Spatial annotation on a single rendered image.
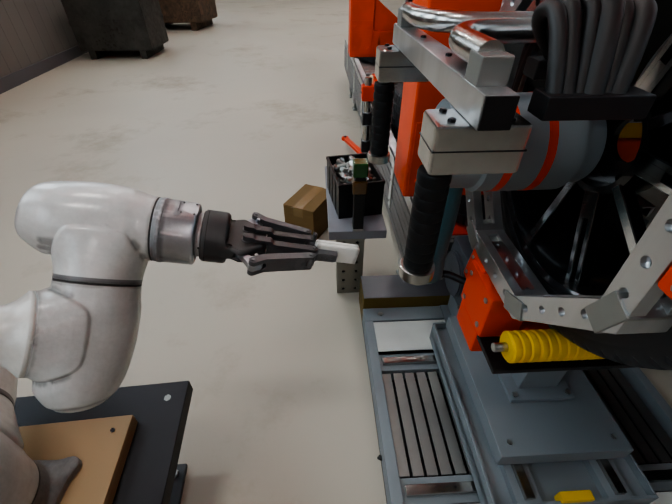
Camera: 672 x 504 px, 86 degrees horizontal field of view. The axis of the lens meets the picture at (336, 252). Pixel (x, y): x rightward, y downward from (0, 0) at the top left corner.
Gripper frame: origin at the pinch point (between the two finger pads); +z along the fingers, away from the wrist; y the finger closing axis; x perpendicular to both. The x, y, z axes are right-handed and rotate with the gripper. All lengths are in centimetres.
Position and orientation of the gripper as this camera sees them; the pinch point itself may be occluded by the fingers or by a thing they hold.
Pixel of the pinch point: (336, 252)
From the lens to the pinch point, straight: 57.5
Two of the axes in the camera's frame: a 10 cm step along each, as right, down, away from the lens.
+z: 9.6, 1.2, 2.7
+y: -1.3, -6.2, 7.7
